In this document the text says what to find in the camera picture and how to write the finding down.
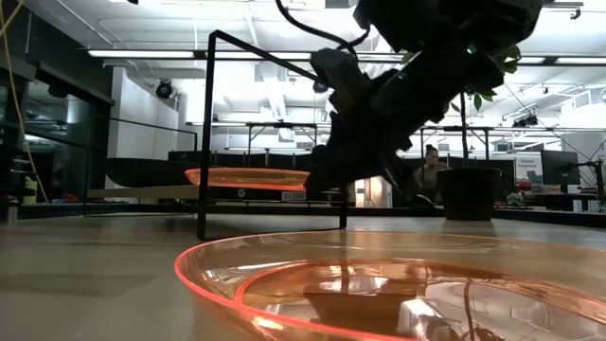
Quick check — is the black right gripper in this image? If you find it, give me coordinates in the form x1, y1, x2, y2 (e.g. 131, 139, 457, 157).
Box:
306, 41, 504, 209

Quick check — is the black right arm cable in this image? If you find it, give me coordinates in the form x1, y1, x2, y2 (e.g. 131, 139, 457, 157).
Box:
274, 0, 371, 54

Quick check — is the dark desk monitor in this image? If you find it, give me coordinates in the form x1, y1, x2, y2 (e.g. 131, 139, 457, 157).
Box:
540, 149, 582, 187

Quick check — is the black plate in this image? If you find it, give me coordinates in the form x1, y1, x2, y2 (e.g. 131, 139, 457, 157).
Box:
105, 156, 209, 189

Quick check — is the green potted plant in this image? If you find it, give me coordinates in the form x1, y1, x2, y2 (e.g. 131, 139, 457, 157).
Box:
401, 43, 523, 223

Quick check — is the yellow cable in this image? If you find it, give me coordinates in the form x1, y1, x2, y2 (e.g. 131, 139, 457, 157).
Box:
0, 0, 50, 205

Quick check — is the orange translucent plate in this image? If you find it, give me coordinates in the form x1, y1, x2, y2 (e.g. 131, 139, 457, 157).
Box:
184, 166, 312, 192
173, 229, 606, 341

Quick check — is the round black ceiling speaker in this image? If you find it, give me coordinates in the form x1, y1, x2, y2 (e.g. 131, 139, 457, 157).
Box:
154, 79, 174, 100

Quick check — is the white sign board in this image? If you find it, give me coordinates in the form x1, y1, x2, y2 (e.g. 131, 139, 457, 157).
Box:
514, 153, 544, 185

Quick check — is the long ceiling light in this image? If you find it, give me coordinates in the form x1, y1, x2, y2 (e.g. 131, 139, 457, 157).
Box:
86, 48, 196, 60

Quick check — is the black metal rig frame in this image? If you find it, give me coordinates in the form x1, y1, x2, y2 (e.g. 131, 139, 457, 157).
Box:
17, 201, 606, 229

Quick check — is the wooden shelf with black frame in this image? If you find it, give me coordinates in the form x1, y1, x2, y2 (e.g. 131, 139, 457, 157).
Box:
82, 28, 349, 242

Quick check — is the person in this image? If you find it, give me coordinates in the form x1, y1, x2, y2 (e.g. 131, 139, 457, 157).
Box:
413, 143, 452, 204

